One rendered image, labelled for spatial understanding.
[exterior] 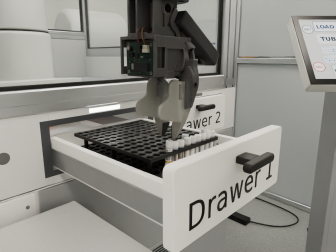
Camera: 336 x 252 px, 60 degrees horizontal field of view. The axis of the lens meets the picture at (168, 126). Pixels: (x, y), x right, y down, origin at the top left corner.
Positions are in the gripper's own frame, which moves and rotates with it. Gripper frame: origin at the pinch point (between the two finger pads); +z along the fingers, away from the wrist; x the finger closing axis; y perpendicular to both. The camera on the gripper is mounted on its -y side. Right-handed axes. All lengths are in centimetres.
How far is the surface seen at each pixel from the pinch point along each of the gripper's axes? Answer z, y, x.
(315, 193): 46, -95, -2
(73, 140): 6.6, 3.9, -24.5
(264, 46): -18, -171, -67
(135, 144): 3.8, 2.1, -6.4
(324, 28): -22, -87, -5
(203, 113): 5.9, -37.6, -21.1
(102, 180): 7.9, 9.5, -5.9
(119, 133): 4.2, -1.2, -15.4
